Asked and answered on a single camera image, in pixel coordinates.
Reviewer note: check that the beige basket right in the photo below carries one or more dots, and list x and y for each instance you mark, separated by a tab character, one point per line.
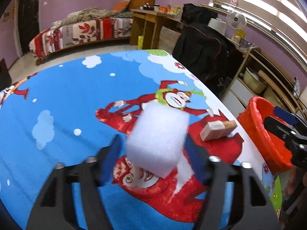
270	96

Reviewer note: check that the beige basket left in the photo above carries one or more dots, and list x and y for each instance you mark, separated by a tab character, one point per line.
253	81

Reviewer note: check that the striped zebra window blind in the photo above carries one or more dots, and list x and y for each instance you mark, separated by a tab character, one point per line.
282	20

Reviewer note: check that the black backpack on desk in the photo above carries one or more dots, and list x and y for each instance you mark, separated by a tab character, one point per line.
196	14

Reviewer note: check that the yellow package on desk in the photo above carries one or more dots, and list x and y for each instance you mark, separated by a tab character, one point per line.
239	34

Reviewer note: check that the small cardboard box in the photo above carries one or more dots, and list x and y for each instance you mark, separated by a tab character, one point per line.
217	129

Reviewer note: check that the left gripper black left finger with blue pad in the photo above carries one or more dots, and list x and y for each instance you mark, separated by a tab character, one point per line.
54	207

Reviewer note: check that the cartoon blue play mat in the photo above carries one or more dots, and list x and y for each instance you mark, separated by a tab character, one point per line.
67	113

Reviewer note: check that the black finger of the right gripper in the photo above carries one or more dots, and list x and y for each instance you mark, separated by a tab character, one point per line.
292	138

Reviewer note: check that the beige crumpled blanket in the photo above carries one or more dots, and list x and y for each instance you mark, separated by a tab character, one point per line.
91	13

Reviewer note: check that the white foam block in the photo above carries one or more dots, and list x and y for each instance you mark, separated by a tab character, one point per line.
157	139

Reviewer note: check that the dark wooden door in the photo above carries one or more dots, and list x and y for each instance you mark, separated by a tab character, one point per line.
28	22

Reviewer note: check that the orange pillow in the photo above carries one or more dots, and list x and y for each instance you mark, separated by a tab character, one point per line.
121	6

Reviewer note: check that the large black bag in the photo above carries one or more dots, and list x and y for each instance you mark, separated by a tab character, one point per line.
209	55

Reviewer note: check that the white desk fan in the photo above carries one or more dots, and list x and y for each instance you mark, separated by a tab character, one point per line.
236	20

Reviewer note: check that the person's right hand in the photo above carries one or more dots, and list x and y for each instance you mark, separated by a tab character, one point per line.
295	177

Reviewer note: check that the bed with floral sheet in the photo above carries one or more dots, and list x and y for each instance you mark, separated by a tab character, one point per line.
51	41

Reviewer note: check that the beige basket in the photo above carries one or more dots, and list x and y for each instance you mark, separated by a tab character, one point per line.
270	96
253	81

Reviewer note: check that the wooden shelf cabinet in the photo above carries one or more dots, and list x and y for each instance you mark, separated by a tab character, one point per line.
237	95

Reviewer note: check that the wooden headboard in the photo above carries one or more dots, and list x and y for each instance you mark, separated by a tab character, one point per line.
135	4

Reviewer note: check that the white thread cone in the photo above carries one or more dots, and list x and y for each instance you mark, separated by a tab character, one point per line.
218	25

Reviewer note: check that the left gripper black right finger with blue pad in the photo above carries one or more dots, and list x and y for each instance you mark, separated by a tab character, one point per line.
236	186

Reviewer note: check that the red mesh trash bin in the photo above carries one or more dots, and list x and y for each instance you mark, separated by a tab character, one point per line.
272	149

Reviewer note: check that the wooden desk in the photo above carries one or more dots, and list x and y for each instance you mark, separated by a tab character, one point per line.
148	24

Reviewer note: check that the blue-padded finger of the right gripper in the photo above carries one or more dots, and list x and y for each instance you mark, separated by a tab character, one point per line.
292	119

